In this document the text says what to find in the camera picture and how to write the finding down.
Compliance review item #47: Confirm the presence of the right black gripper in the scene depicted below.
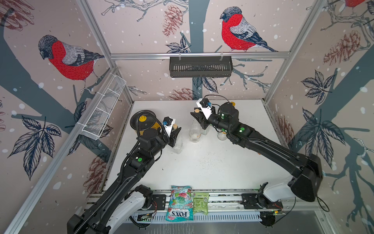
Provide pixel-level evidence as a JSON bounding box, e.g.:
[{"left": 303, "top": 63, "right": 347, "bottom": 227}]
[{"left": 192, "top": 106, "right": 233, "bottom": 135}]

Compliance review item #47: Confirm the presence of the square glass bottle with cork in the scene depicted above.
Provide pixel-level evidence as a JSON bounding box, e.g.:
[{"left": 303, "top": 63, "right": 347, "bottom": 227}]
[{"left": 173, "top": 124, "right": 183, "bottom": 154}]

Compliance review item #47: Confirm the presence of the round glass bottle cork stopper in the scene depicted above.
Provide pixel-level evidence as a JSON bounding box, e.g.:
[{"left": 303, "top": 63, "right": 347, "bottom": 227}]
[{"left": 189, "top": 117, "right": 202, "bottom": 143}]

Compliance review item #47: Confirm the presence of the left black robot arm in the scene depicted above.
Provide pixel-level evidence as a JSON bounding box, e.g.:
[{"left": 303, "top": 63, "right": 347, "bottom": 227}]
[{"left": 67, "top": 110, "right": 181, "bottom": 234}]

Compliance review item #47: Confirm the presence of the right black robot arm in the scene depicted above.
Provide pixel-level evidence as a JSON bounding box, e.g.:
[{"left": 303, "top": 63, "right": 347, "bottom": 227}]
[{"left": 191, "top": 98, "right": 323, "bottom": 202}]

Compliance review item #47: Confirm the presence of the square glass bottle cork stopper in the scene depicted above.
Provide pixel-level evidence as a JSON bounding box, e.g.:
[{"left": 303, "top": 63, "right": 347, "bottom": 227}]
[{"left": 201, "top": 125, "right": 210, "bottom": 136}]

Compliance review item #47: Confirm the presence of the tall glass bottle gold cap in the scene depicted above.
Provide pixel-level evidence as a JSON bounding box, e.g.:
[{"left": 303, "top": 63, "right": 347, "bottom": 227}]
[{"left": 217, "top": 102, "right": 235, "bottom": 140}]

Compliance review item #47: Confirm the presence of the yellow pot with glass lid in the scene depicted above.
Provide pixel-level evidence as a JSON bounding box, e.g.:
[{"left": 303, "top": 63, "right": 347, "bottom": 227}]
[{"left": 130, "top": 110, "right": 162, "bottom": 139}]

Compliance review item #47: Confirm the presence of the green snack packet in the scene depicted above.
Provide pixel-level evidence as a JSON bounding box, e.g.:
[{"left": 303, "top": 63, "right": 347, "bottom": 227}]
[{"left": 192, "top": 192, "right": 209, "bottom": 215}]

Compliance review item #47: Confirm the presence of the Fox's candy bag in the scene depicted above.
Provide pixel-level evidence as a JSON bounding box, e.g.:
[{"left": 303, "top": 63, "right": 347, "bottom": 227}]
[{"left": 165, "top": 186, "right": 193, "bottom": 222}]

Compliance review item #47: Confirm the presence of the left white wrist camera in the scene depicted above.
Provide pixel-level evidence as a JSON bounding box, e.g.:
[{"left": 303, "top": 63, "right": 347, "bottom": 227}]
[{"left": 163, "top": 117, "right": 175, "bottom": 136}]

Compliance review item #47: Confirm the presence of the black hanging wire shelf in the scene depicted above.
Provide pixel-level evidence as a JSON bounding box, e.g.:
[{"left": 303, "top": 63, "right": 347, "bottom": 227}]
[{"left": 169, "top": 56, "right": 233, "bottom": 78}]

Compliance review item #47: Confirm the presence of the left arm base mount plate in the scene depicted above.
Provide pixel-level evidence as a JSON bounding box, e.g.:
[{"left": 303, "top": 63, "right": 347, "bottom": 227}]
[{"left": 134, "top": 185, "right": 167, "bottom": 211}]

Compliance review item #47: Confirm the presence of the white wire mesh basket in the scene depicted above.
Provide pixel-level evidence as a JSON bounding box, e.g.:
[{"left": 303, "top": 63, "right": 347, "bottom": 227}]
[{"left": 81, "top": 73, "right": 126, "bottom": 140}]

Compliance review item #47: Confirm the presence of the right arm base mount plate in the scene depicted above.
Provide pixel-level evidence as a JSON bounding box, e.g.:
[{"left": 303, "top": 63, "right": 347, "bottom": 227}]
[{"left": 241, "top": 182, "right": 283, "bottom": 210}]

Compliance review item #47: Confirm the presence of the aluminium front rail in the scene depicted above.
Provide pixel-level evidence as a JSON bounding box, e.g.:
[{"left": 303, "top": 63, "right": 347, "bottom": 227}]
[{"left": 83, "top": 190, "right": 327, "bottom": 214}]

